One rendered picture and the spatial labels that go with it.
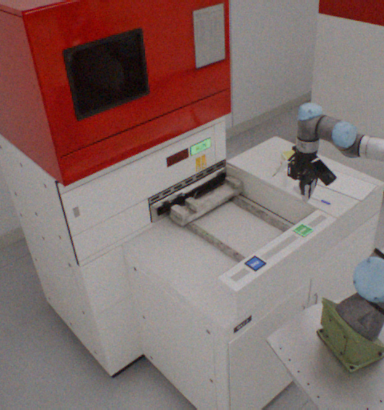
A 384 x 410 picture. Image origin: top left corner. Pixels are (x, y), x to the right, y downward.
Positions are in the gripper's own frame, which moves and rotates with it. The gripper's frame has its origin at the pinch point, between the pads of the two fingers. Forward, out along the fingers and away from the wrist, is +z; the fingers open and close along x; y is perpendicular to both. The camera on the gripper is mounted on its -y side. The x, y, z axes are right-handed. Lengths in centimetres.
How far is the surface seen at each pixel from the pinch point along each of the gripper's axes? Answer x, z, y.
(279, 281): 18.0, 25.2, -3.9
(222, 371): 46, 54, -2
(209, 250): 22.0, 28.5, 30.0
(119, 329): 55, 75, 59
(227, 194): -5, 22, 47
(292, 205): -15.1, 19.2, 18.2
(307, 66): -272, 71, 207
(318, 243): -3.7, 19.9, -3.9
